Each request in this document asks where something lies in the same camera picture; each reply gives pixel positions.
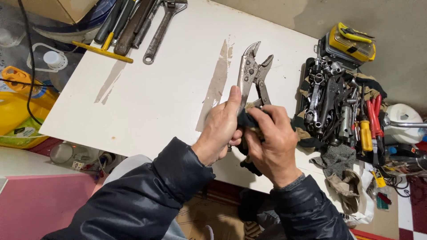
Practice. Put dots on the person's right hand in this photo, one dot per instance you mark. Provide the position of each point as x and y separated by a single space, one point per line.
272 143

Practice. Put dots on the person's left hand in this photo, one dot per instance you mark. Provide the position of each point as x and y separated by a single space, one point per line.
218 128

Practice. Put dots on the person's right fingers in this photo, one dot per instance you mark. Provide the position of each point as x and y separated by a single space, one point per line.
267 120

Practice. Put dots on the dark cleaning rag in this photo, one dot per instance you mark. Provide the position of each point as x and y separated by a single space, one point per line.
248 133

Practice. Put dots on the steel locking pliers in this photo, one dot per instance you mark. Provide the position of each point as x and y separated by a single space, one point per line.
252 75

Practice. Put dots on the heap of sockets and wrenches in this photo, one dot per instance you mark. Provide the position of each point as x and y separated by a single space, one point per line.
328 100

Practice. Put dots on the grey knit glove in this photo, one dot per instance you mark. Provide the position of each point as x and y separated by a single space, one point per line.
335 160

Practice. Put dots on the beige cloth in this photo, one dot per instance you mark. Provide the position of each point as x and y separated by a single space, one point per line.
345 190

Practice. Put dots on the yellow organizer case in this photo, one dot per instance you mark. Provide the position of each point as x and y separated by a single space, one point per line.
350 43

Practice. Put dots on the steel adjustable wrench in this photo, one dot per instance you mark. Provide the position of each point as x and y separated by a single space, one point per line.
161 31

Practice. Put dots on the grey metal bar tool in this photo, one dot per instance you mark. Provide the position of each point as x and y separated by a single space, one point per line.
145 26

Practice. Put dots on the clear glass jar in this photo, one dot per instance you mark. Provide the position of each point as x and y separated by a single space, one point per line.
66 152

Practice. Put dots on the clear plastic bottle white cap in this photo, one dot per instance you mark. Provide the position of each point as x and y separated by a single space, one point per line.
53 63

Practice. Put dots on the cardboard box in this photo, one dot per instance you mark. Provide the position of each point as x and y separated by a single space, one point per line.
56 10

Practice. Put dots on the pink board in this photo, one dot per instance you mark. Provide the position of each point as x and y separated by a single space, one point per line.
43 203

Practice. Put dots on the green packet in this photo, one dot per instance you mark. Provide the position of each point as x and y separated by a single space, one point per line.
23 131

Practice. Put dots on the yellow plastic jug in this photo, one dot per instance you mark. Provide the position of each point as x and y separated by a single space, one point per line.
20 106

